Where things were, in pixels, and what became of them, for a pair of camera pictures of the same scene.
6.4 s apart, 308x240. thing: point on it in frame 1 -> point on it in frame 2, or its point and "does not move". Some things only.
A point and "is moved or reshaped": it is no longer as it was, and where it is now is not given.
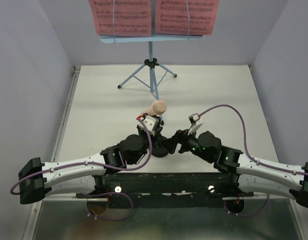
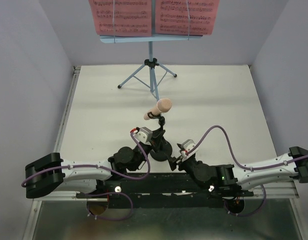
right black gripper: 181,136 -> 173,161
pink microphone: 158,107 is moved or reshaped
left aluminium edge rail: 66,111 does not move
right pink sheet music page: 190,17 does not move
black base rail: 171,190 does not move
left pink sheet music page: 131,17 does not move
